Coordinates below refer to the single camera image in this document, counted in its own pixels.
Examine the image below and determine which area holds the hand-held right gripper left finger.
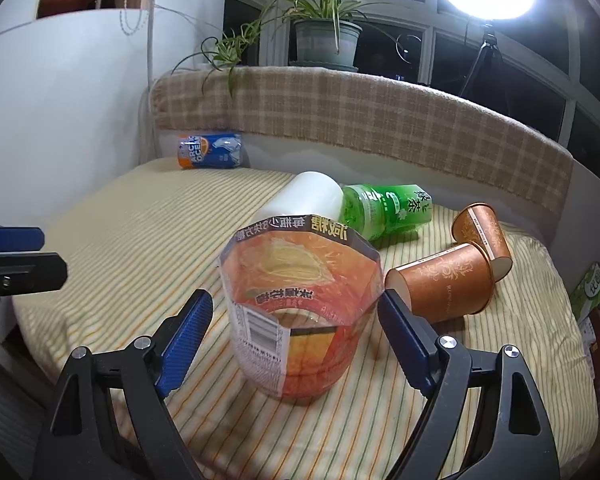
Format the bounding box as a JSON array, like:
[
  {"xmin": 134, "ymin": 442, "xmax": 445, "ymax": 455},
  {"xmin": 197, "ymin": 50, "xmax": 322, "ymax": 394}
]
[{"xmin": 32, "ymin": 289, "xmax": 214, "ymax": 480}]

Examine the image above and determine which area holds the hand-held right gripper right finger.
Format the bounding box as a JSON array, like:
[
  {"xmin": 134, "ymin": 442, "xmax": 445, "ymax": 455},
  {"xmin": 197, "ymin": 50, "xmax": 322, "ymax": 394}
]
[{"xmin": 377, "ymin": 290, "xmax": 561, "ymax": 480}]

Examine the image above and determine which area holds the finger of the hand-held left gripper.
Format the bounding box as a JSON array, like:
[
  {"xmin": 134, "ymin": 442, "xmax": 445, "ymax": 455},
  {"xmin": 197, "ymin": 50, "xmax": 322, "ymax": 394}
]
[
  {"xmin": 0, "ymin": 224, "xmax": 46, "ymax": 252},
  {"xmin": 0, "ymin": 252, "xmax": 69, "ymax": 307}
]

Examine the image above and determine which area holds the orange label plastic cup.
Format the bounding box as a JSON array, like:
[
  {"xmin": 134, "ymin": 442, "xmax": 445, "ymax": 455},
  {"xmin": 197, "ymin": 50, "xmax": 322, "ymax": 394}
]
[{"xmin": 219, "ymin": 223, "xmax": 383, "ymax": 400}]

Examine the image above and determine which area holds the brown paper cup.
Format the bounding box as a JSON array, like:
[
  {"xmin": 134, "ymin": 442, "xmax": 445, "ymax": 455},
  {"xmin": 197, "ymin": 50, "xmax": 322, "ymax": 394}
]
[
  {"xmin": 451, "ymin": 203, "xmax": 513, "ymax": 283},
  {"xmin": 384, "ymin": 242, "xmax": 496, "ymax": 323}
]

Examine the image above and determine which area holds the white cup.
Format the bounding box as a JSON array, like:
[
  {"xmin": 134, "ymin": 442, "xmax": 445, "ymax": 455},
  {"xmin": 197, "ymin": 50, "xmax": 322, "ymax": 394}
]
[{"xmin": 252, "ymin": 171, "xmax": 344, "ymax": 231}]

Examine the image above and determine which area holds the striped bed sheet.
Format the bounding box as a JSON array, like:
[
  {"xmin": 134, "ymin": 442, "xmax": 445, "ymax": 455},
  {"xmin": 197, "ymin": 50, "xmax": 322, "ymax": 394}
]
[{"xmin": 12, "ymin": 157, "xmax": 600, "ymax": 480}]

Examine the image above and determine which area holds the green tea bottle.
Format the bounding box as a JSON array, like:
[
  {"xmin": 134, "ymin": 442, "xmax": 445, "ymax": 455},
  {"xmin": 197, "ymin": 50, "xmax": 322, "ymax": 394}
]
[{"xmin": 341, "ymin": 183, "xmax": 433, "ymax": 247}]

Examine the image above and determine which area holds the blue and orange can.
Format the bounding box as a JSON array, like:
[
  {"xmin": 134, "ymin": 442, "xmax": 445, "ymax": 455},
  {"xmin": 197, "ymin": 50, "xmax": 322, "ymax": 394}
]
[{"xmin": 176, "ymin": 132, "xmax": 244, "ymax": 171}]

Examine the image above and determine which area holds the green carton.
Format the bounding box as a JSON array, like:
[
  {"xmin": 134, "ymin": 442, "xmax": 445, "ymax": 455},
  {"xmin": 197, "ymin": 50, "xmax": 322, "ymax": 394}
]
[{"xmin": 569, "ymin": 262, "xmax": 600, "ymax": 322}]

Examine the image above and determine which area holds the plaid blanket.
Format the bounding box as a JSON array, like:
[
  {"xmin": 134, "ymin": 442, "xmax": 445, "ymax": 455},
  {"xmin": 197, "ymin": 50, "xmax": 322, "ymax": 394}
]
[{"xmin": 150, "ymin": 66, "xmax": 574, "ymax": 211}]

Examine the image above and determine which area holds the potted spider plant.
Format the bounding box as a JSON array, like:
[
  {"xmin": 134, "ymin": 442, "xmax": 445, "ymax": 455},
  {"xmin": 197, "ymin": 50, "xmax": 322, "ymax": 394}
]
[{"xmin": 172, "ymin": 0, "xmax": 421, "ymax": 98}]

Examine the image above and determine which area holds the black tripod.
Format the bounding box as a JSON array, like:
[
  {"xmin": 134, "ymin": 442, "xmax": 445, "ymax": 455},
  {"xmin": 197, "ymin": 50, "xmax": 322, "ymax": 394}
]
[{"xmin": 459, "ymin": 15, "xmax": 512, "ymax": 117}]

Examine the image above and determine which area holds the window frame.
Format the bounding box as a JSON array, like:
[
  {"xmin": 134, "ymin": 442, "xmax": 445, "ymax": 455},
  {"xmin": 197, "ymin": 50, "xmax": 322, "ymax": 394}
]
[{"xmin": 225, "ymin": 0, "xmax": 600, "ymax": 186}]

